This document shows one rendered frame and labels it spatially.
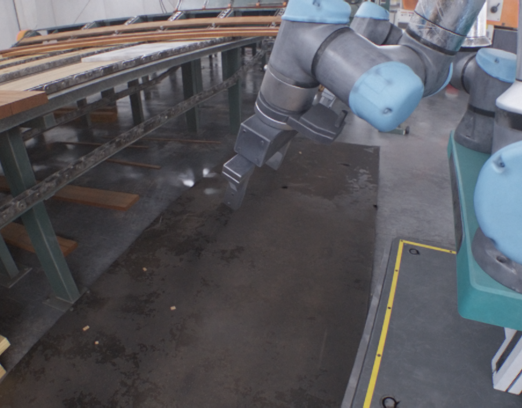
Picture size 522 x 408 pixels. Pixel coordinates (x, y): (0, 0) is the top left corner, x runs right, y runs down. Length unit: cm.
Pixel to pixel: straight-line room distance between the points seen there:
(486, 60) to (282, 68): 58
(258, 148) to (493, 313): 38
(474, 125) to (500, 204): 63
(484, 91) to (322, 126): 54
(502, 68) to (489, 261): 52
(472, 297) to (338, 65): 33
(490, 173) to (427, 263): 87
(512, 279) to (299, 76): 36
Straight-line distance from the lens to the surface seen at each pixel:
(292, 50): 43
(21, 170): 128
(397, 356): 88
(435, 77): 50
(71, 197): 235
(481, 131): 93
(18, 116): 111
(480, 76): 93
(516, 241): 32
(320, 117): 48
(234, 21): 366
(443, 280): 112
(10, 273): 186
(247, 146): 49
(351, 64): 39
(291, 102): 47
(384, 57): 40
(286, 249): 162
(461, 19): 48
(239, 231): 174
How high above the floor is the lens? 101
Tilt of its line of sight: 31 degrees down
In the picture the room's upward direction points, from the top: 1 degrees counter-clockwise
